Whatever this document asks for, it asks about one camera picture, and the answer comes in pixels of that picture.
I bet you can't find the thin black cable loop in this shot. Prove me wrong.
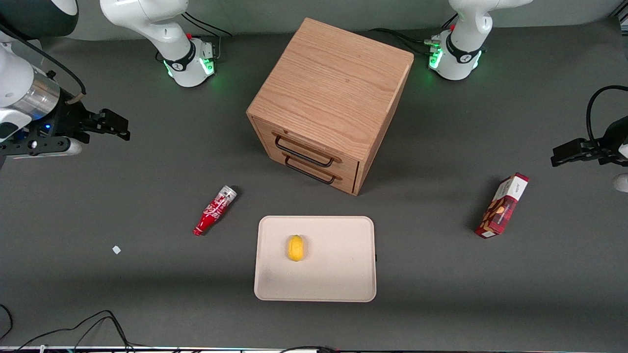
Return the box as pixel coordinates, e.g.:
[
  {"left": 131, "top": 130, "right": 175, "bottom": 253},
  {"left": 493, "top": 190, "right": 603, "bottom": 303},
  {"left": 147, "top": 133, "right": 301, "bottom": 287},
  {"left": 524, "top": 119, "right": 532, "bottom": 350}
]
[{"left": 0, "top": 304, "right": 13, "bottom": 340}]

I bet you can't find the black cable at arm base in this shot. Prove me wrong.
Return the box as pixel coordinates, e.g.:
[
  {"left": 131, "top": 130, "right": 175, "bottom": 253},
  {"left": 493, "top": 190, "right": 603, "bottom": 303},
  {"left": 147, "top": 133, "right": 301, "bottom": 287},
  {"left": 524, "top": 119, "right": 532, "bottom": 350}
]
[
  {"left": 369, "top": 14, "right": 459, "bottom": 55},
  {"left": 156, "top": 11, "right": 232, "bottom": 63}
]

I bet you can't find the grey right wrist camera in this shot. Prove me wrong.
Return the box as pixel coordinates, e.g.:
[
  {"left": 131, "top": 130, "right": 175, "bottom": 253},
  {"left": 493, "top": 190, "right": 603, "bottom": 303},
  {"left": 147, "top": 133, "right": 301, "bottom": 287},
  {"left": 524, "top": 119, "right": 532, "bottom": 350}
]
[{"left": 0, "top": 137, "right": 82, "bottom": 158}]

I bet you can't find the long black floor cable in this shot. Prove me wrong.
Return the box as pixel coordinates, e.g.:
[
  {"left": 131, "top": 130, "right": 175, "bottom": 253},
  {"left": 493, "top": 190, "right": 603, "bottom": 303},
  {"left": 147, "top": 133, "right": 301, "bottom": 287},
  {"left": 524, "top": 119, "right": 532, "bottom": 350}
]
[{"left": 17, "top": 310, "right": 135, "bottom": 353}]

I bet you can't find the yellow lemon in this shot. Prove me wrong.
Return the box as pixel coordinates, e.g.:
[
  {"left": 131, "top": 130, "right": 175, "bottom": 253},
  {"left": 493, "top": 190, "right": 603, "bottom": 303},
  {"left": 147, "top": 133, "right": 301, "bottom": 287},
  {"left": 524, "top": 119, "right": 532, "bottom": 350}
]
[{"left": 287, "top": 235, "right": 305, "bottom": 262}]

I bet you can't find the red shortbread cookie box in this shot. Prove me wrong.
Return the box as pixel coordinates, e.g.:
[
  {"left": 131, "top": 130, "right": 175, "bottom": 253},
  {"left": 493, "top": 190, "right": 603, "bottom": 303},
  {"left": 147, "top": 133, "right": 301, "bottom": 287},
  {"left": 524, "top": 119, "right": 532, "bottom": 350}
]
[{"left": 475, "top": 173, "right": 530, "bottom": 239}]

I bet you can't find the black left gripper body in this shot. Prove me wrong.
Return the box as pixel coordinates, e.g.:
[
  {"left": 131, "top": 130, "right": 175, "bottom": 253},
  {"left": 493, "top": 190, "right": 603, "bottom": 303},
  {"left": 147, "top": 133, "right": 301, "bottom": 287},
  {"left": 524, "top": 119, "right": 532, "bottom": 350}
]
[{"left": 596, "top": 116, "right": 628, "bottom": 165}]

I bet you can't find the black cable at right arm base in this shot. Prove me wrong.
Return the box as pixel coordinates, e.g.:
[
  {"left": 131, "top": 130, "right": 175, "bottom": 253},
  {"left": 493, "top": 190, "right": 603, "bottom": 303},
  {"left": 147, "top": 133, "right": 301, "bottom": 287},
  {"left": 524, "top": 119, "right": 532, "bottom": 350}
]
[{"left": 156, "top": 11, "right": 232, "bottom": 63}]

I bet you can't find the black metal drawer handle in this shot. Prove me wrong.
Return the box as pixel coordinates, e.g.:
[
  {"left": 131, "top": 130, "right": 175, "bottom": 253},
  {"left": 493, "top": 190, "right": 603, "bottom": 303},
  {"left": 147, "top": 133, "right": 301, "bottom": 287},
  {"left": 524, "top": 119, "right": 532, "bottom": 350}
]
[
  {"left": 274, "top": 135, "right": 336, "bottom": 168},
  {"left": 284, "top": 156, "right": 337, "bottom": 185}
]

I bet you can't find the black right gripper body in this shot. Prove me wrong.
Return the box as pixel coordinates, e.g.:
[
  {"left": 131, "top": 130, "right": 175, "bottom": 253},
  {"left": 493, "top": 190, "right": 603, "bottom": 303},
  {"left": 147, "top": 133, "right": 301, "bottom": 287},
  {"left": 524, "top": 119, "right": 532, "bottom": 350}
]
[{"left": 17, "top": 101, "right": 104, "bottom": 144}]

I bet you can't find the red coke bottle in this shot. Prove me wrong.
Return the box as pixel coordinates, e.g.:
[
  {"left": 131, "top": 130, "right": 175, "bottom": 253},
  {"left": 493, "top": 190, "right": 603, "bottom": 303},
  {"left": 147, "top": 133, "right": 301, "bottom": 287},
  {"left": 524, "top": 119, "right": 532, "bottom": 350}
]
[{"left": 193, "top": 185, "right": 237, "bottom": 237}]

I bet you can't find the wooden drawer cabinet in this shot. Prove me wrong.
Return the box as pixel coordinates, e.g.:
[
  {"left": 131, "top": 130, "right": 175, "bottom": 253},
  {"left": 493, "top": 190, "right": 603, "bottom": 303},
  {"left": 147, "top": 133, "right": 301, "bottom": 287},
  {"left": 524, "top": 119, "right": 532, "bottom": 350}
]
[{"left": 246, "top": 18, "right": 415, "bottom": 196}]

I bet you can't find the wooden drawer front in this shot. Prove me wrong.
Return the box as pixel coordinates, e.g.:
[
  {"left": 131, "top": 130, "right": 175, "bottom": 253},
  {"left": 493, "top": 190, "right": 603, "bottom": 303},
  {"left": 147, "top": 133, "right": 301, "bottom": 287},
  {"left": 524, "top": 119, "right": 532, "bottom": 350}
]
[
  {"left": 275, "top": 150, "right": 359, "bottom": 194},
  {"left": 251, "top": 118, "right": 361, "bottom": 176}
]

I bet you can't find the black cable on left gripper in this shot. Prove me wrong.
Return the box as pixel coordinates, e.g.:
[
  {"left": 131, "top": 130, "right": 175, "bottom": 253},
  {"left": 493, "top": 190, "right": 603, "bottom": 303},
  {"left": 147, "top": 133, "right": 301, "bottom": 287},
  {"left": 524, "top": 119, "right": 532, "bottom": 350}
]
[{"left": 586, "top": 85, "right": 628, "bottom": 143}]

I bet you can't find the cream plastic tray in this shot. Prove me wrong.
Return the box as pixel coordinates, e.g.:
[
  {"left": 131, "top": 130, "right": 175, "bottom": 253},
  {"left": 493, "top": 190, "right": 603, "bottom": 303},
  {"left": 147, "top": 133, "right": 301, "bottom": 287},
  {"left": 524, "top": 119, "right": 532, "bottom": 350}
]
[{"left": 254, "top": 216, "right": 377, "bottom": 303}]

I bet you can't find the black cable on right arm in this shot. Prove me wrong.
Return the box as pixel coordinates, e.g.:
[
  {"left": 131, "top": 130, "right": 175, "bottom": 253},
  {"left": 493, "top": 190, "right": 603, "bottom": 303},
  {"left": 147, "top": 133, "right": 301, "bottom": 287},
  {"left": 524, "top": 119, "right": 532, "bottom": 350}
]
[{"left": 0, "top": 25, "right": 88, "bottom": 104}]

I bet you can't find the black cable at left arm base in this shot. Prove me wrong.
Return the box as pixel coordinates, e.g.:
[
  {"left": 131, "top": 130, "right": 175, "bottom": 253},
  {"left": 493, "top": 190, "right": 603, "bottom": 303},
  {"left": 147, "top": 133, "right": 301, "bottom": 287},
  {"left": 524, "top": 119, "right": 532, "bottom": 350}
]
[{"left": 369, "top": 14, "right": 459, "bottom": 55}]

